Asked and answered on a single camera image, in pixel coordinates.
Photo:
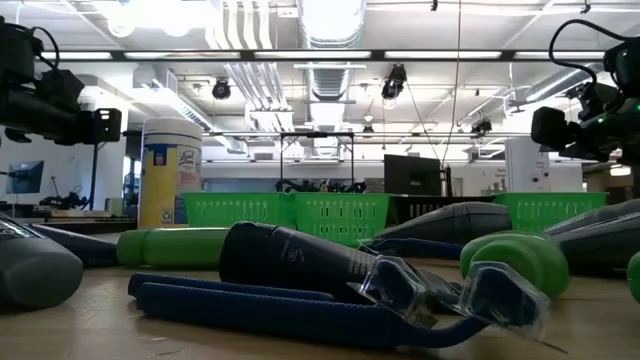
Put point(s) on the yellow white wipes canister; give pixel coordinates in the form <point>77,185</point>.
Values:
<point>170,170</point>

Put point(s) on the white pillar with camera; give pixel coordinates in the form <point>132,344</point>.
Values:
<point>525,165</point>

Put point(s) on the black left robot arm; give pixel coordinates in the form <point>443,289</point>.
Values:
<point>20,110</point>

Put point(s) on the small monitor on arm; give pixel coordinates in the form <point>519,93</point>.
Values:
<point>25,177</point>

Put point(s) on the green plastic slotted basket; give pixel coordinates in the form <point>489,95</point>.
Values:
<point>340,215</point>
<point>235,210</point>
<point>550,205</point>

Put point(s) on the black frame background table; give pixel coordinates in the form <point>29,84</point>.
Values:
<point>317,134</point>

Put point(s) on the black plastic slotted basket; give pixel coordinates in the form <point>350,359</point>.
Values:
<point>425,202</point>

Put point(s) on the black background monitor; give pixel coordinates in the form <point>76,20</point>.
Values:
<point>410,175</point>

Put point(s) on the black background robot arm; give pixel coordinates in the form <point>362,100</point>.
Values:
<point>350,188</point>
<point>65,201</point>
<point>295,187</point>

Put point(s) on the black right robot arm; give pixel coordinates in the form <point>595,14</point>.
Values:
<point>620,125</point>

